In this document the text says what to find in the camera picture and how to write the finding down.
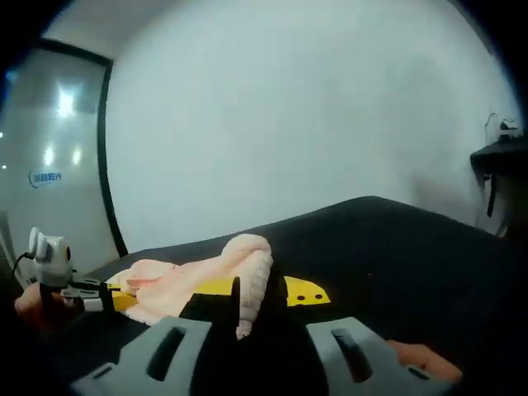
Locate small white device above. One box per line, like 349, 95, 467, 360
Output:
497, 118, 522, 142

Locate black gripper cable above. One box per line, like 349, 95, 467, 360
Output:
11, 249, 36, 288

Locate black table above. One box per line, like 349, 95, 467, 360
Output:
40, 195, 528, 396

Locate black-framed glass door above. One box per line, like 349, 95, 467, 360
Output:
0, 38, 130, 267

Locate person's left hand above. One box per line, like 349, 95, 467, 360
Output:
14, 283, 87, 331

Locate dark side desk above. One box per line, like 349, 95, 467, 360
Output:
469, 139, 528, 179

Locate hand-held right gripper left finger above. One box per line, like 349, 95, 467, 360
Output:
69, 275, 242, 396

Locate pink fluffy towel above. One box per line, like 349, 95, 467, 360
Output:
107, 233, 276, 342

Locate person's right hand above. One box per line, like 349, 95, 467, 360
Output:
387, 339, 464, 385

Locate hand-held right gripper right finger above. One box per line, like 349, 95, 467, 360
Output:
270, 275, 455, 396

